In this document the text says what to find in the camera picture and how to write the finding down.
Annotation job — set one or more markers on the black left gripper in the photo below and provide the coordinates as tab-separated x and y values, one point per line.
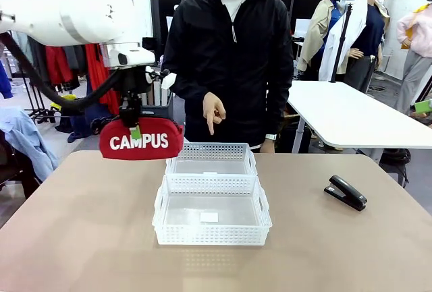
133	83

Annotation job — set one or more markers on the red CAMPUS pouch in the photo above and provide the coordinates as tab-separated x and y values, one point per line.
141	143

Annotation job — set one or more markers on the black stapler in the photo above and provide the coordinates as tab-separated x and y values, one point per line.
346	192

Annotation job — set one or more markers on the person's right forearm black sleeve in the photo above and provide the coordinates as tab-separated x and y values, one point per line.
189	89

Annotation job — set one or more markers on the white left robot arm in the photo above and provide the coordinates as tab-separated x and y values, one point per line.
67	12

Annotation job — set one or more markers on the person's left forearm black sleeve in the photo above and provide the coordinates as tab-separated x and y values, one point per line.
280	110

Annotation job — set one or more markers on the person's right hand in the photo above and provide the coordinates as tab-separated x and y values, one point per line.
213	110

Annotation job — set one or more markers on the person's left hand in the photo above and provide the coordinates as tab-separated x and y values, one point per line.
268	146

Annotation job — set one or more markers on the dark grey storage bin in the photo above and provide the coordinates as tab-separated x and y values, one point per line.
158	115

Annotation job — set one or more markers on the red hanging dress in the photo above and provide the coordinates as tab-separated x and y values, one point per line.
98	69

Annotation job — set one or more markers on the yellow cloth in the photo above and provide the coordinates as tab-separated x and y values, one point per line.
64	101

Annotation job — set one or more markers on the dark grey hanging jacket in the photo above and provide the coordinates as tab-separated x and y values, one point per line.
76	57

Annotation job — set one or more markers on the small white perforated plastic basket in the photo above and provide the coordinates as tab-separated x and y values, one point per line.
211	155

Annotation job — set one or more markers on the red hanging jacket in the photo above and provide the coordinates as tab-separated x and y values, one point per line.
57	62

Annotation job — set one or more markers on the light blue shirt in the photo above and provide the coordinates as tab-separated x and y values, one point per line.
30	143

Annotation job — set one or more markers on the person in black jacket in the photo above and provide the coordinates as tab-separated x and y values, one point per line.
233	69

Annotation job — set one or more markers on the dark chair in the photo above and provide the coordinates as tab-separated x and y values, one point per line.
13	167

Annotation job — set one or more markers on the large white perforated plastic basket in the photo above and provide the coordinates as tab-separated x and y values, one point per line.
211	231

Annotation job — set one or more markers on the silver wristwatch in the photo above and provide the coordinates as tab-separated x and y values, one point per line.
271	137

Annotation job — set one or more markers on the white sign board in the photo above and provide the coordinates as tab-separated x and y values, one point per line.
302	26

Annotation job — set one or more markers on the mannequin in beige trench coat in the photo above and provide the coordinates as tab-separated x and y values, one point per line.
317	32

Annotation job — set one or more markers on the white hanging shirt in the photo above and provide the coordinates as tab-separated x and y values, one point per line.
341	46

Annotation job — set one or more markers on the white background table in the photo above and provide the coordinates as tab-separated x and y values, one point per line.
354	116

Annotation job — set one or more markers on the black tripod pole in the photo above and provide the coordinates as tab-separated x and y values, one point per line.
341	42

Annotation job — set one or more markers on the mannequin in navy top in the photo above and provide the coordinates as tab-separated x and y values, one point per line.
371	39

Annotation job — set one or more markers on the black bag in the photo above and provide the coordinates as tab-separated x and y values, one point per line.
395	160

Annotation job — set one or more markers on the bystander in pink hoodie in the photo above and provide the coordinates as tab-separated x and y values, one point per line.
416	46

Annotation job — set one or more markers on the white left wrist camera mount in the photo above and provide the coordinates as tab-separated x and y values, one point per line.
167	79

